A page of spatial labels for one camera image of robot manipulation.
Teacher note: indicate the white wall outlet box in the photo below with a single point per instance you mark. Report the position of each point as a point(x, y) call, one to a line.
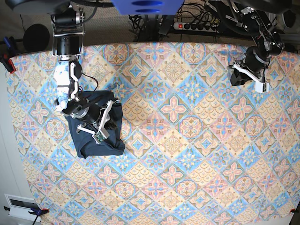
point(20, 207)

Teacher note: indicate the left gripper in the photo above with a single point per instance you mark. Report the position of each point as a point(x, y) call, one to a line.
point(255, 61)

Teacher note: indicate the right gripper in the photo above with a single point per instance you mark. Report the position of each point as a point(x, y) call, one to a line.
point(92, 114)

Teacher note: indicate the blue clamp lower left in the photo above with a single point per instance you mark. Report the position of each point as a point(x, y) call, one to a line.
point(35, 211)

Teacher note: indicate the dark navy t-shirt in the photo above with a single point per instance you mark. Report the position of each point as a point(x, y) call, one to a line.
point(84, 143)

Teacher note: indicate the blue clamp upper left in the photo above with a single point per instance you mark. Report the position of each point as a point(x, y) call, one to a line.
point(9, 42)

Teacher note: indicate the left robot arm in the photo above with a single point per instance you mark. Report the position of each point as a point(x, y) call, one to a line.
point(251, 22)

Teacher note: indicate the black round stool base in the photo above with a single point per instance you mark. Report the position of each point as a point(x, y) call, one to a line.
point(36, 38)

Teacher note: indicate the red black clamp upper left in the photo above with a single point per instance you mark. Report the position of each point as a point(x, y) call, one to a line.
point(7, 63)

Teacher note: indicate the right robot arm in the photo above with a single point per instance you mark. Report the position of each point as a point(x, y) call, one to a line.
point(68, 32)

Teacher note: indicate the white power strip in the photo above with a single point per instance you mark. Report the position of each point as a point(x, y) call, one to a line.
point(205, 27)

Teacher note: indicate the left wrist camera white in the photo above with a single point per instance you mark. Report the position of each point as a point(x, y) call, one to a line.
point(261, 85)

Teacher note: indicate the patterned colourful tablecloth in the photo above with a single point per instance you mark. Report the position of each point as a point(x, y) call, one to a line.
point(198, 151)

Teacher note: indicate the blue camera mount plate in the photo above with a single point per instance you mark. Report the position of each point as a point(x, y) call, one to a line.
point(147, 7)

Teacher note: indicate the blue clamp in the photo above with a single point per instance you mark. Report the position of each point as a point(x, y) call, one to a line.
point(9, 42)
point(35, 211)

